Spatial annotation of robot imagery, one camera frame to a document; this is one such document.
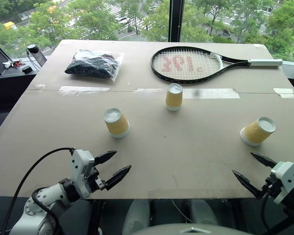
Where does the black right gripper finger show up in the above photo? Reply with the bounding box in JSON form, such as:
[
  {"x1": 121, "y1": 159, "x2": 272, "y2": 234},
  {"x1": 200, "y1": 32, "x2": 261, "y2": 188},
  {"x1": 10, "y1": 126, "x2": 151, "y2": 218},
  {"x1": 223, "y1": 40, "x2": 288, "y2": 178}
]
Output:
[
  {"x1": 231, "y1": 168, "x2": 263, "y2": 201},
  {"x1": 250, "y1": 152, "x2": 278, "y2": 169}
]

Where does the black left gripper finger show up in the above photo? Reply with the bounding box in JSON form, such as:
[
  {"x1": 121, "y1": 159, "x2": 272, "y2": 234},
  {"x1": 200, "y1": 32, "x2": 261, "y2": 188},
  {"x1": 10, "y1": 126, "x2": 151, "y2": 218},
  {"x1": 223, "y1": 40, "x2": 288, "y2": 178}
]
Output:
[
  {"x1": 94, "y1": 150, "x2": 118, "y2": 167},
  {"x1": 105, "y1": 164, "x2": 132, "y2": 192}
]

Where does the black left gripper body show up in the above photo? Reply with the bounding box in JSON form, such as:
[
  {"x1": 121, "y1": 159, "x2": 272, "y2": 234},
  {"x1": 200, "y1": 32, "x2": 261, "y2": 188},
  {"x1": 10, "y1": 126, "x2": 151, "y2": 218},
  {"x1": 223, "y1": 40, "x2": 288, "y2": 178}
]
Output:
[{"x1": 87, "y1": 165, "x2": 107, "y2": 194}]

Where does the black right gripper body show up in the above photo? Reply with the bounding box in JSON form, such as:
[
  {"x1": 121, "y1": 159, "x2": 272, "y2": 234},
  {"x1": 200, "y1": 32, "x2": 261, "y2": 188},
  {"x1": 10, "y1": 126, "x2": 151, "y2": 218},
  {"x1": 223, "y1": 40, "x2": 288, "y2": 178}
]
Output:
[{"x1": 260, "y1": 174, "x2": 283, "y2": 197}]

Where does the yellow ribbed paper cup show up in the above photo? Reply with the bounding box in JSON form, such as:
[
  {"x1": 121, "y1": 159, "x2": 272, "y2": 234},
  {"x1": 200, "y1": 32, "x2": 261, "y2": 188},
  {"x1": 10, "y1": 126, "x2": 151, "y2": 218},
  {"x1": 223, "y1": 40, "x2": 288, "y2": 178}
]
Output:
[
  {"x1": 240, "y1": 117, "x2": 277, "y2": 147},
  {"x1": 164, "y1": 83, "x2": 184, "y2": 112},
  {"x1": 103, "y1": 108, "x2": 131, "y2": 139}
]

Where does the grey rounded shape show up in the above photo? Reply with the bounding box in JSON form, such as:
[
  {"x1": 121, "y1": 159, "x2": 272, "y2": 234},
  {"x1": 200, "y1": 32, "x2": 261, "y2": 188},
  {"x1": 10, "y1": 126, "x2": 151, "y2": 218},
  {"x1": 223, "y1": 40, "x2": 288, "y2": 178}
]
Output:
[
  {"x1": 122, "y1": 199, "x2": 152, "y2": 235},
  {"x1": 185, "y1": 199, "x2": 219, "y2": 226}
]

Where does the clear tape strip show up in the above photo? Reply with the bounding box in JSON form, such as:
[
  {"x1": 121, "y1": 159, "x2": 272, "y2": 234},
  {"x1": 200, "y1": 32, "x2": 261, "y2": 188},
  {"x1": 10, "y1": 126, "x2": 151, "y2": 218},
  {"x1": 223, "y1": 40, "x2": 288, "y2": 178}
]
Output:
[
  {"x1": 134, "y1": 88, "x2": 167, "y2": 94},
  {"x1": 58, "y1": 86, "x2": 111, "y2": 95},
  {"x1": 273, "y1": 87, "x2": 294, "y2": 99}
]

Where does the silver robot torso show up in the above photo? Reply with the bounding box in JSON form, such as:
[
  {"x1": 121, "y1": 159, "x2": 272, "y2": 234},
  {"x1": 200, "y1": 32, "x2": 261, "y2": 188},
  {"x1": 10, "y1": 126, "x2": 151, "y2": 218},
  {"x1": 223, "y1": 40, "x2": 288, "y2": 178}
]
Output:
[{"x1": 136, "y1": 223, "x2": 255, "y2": 235}]

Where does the clear bag of dark items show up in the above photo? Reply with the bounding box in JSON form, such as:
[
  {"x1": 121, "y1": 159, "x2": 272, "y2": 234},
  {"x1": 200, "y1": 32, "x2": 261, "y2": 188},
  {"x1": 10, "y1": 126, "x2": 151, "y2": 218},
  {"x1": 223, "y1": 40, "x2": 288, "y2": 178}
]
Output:
[{"x1": 64, "y1": 48, "x2": 125, "y2": 83}]

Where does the black and white tennis racket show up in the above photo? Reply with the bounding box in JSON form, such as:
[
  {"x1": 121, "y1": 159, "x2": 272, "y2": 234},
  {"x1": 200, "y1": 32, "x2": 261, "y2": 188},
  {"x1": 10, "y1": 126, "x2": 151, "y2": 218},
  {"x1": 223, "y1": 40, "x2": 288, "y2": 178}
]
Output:
[{"x1": 150, "y1": 46, "x2": 284, "y2": 85}]

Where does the black round puck device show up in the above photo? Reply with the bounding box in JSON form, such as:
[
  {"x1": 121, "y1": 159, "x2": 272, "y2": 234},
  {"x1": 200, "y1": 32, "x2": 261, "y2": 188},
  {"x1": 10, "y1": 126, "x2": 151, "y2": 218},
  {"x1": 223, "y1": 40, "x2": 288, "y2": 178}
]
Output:
[{"x1": 26, "y1": 44, "x2": 40, "y2": 54}]

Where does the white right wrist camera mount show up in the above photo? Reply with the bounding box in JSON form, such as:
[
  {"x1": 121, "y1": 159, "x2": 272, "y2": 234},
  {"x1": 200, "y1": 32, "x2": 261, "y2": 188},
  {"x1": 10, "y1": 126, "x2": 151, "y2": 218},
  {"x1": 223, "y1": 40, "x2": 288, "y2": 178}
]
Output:
[{"x1": 270, "y1": 161, "x2": 294, "y2": 205}]

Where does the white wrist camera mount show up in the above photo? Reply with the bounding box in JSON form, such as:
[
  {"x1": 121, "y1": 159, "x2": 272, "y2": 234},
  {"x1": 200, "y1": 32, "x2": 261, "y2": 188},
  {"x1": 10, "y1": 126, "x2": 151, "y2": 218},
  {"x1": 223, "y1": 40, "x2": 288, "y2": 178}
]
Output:
[
  {"x1": 69, "y1": 149, "x2": 96, "y2": 199},
  {"x1": 270, "y1": 161, "x2": 294, "y2": 205}
]

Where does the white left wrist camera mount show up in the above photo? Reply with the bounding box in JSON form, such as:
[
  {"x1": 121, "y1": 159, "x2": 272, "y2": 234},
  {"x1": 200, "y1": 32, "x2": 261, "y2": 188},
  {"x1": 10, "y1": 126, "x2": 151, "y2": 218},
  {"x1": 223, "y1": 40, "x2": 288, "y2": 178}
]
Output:
[{"x1": 69, "y1": 149, "x2": 96, "y2": 199}]

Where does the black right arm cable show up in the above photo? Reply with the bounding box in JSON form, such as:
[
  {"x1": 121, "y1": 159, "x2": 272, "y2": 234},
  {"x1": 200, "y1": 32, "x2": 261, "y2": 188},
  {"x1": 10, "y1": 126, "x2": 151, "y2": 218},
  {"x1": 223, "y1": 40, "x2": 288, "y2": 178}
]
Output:
[{"x1": 260, "y1": 192, "x2": 271, "y2": 235}]

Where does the black window frame post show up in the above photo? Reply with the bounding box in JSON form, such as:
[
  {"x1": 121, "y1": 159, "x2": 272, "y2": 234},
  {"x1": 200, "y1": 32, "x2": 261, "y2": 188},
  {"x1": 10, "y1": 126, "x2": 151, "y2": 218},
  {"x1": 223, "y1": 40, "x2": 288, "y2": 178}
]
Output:
[{"x1": 168, "y1": 0, "x2": 185, "y2": 43}]

